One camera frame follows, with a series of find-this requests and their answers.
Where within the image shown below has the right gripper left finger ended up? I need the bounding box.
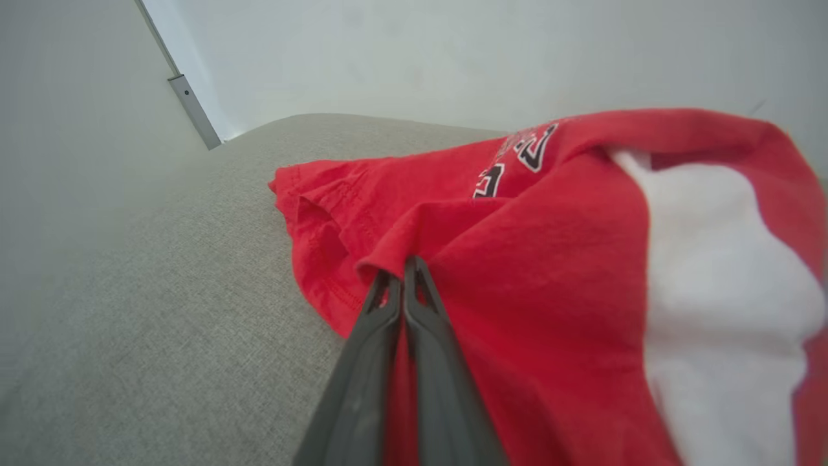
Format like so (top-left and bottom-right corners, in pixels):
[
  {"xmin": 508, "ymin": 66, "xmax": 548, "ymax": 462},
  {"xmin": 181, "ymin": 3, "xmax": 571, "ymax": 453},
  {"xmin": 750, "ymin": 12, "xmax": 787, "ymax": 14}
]
[{"xmin": 294, "ymin": 269, "xmax": 403, "ymax": 466}]

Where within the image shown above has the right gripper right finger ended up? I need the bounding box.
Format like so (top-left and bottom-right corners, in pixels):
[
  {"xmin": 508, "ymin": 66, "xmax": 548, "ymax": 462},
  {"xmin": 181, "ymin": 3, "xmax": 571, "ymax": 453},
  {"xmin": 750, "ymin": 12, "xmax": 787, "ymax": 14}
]
[{"xmin": 402, "ymin": 256, "xmax": 508, "ymax": 466}]

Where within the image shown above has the grey metal wall strip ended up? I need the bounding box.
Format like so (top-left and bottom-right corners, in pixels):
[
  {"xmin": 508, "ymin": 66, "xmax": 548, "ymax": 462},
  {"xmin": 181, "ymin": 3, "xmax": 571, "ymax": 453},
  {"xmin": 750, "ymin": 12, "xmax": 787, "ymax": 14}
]
[{"xmin": 134, "ymin": 0, "xmax": 224, "ymax": 151}]

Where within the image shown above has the red white basketball jersey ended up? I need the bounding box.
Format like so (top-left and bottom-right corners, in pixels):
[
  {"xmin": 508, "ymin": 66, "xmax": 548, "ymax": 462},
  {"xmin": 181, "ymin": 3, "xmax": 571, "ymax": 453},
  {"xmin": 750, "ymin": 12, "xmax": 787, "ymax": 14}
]
[{"xmin": 268, "ymin": 108, "xmax": 828, "ymax": 466}]

